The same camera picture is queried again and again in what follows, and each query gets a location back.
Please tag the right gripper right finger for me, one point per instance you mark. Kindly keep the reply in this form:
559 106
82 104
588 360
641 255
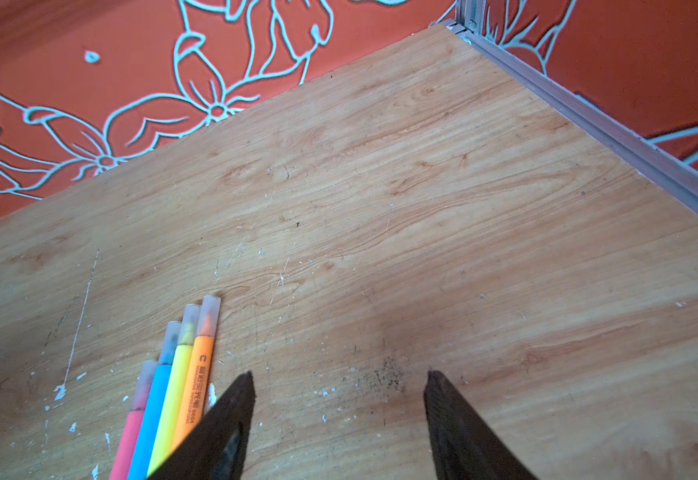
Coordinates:
462 443

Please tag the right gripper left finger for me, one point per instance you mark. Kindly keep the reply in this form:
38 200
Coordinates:
216 447

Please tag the orange marker pen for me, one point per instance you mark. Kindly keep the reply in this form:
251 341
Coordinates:
194 395

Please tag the yellow marker pen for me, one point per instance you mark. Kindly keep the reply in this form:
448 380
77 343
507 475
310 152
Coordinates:
162 447

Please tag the blue marker pen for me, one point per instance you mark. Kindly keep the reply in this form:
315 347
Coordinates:
147 434

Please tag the pink marker pen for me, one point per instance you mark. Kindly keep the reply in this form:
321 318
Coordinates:
130 433

